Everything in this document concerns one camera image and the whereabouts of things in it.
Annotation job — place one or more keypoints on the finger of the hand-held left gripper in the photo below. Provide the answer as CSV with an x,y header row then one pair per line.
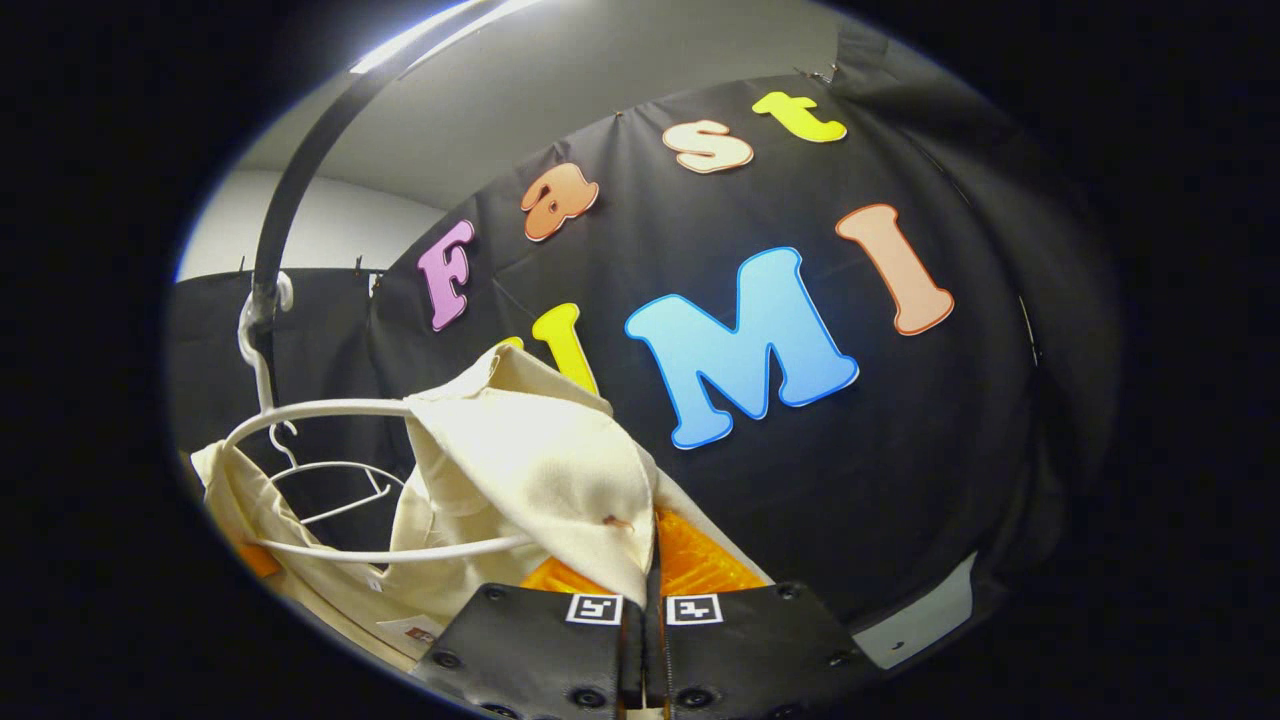
x,y
260,561

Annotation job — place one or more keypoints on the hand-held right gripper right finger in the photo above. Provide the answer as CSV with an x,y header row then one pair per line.
x,y
760,650

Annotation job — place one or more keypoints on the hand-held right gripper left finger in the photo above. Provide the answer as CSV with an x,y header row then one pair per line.
x,y
540,650

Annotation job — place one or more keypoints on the white hanger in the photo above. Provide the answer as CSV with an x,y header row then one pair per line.
x,y
330,405
340,464

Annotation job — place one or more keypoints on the cream shirt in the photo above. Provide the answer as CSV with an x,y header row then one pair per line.
x,y
530,470

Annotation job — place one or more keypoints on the black clothes rack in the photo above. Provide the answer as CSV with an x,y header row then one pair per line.
x,y
290,190

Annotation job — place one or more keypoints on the black backdrop cloth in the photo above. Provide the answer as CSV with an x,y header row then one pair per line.
x,y
900,430

